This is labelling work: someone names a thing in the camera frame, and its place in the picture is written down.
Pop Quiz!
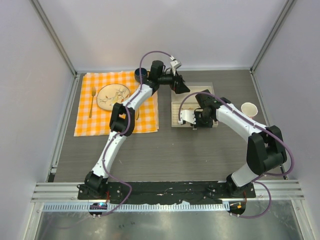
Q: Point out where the dark blue ceramic mug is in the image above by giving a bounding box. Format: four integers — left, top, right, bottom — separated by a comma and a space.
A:
134, 67, 149, 82

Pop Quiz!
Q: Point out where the bird pattern ceramic plate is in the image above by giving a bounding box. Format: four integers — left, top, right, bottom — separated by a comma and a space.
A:
96, 84, 131, 111

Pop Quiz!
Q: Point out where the yellow white checkered cloth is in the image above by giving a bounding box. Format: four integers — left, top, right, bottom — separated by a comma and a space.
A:
74, 71, 159, 137

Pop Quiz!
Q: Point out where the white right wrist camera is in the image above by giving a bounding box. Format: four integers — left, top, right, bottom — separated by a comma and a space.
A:
178, 109, 196, 125

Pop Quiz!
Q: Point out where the beige jewelry drawer tray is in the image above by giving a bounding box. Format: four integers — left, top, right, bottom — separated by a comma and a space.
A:
171, 101, 203, 130

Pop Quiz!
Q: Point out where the pink ceramic mug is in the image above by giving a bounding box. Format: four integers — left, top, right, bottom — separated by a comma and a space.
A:
240, 102, 259, 119

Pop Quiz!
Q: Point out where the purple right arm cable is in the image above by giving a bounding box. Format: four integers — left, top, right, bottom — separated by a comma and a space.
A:
177, 91, 295, 219

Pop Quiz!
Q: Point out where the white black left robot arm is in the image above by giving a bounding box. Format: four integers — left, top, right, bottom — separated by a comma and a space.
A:
78, 58, 190, 199

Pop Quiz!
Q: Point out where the gold fork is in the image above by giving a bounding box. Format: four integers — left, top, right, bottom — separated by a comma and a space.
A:
89, 86, 97, 119

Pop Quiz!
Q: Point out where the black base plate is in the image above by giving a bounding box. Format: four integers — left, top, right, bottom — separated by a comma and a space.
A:
77, 181, 256, 205

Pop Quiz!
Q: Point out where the beige jewelry box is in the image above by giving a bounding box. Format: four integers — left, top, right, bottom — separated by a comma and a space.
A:
171, 82, 214, 104

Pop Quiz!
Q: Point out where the gold knife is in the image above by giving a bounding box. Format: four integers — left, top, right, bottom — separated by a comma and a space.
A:
135, 109, 140, 120

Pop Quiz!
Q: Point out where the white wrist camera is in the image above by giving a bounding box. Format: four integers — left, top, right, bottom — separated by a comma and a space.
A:
178, 109, 196, 125
170, 56, 182, 76

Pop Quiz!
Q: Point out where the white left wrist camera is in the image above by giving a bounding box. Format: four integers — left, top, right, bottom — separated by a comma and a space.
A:
170, 56, 182, 76

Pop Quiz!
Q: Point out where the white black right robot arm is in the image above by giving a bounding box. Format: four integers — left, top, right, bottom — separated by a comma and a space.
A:
195, 89, 287, 196

